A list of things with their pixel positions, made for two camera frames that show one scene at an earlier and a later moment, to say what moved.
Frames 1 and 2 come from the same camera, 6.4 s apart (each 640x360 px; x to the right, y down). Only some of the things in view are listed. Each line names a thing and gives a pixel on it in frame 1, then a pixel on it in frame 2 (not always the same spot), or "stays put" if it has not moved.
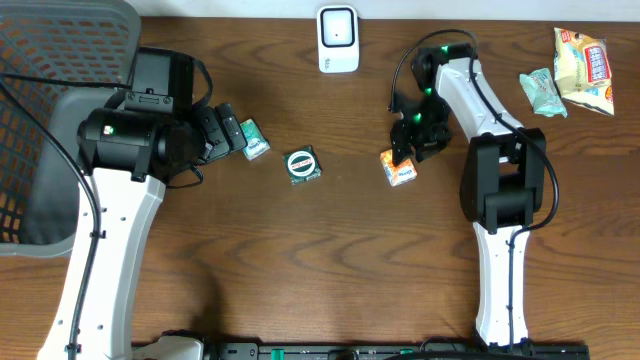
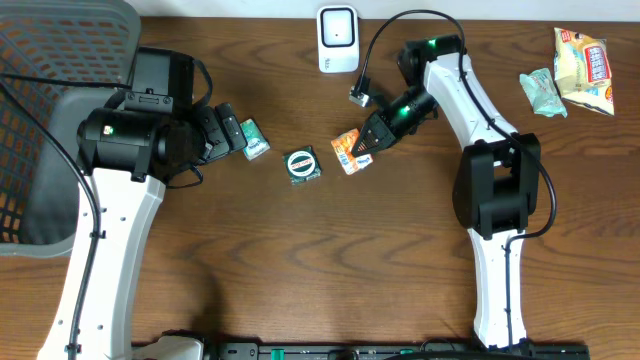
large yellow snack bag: x=582 y=70 stays put
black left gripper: x=220 y=132 stays put
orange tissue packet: x=402 y=172 → x=343 y=145
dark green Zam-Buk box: x=302 y=164 stays put
